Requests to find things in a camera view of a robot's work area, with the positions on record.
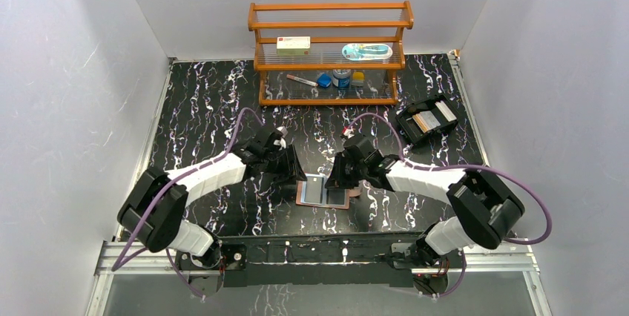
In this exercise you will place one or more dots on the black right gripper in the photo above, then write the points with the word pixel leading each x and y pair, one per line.
pixel 337 179

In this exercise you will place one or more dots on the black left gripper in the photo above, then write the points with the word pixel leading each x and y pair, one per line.
pixel 284 162

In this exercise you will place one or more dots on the brown leather card holder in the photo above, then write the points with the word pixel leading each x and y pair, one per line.
pixel 351 194

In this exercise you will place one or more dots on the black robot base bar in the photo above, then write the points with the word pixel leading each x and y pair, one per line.
pixel 329 259

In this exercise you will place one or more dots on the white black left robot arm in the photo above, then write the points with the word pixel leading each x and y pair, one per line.
pixel 154 209

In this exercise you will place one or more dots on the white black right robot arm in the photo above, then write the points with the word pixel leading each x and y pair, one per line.
pixel 485 209

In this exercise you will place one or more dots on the black card tray box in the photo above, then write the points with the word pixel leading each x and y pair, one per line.
pixel 409 129

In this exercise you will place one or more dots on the gold cards stack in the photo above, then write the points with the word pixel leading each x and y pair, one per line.
pixel 423 125

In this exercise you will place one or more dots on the white cards stack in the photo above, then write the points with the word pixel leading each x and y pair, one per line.
pixel 443 107

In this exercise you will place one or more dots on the red white marker pen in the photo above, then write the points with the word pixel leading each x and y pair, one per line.
pixel 302 80

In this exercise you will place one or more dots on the small blue box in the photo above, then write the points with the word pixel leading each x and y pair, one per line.
pixel 324 81

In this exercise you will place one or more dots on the blue white round tin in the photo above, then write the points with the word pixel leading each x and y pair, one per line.
pixel 341 78

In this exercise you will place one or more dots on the small yellow box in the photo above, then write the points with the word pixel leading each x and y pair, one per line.
pixel 357 79

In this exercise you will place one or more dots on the wooden three-tier shelf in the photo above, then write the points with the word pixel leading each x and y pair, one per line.
pixel 330 26

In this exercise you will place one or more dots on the blue toothbrush blister pack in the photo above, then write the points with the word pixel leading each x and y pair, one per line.
pixel 366 51

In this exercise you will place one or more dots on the white red medicine box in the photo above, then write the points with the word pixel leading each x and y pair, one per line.
pixel 293 45

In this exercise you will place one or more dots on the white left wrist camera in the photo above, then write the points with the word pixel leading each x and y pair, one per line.
pixel 279 137

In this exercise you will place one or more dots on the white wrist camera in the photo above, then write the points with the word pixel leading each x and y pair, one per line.
pixel 347 133
pixel 279 137

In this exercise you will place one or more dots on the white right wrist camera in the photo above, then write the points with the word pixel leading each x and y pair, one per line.
pixel 347 133

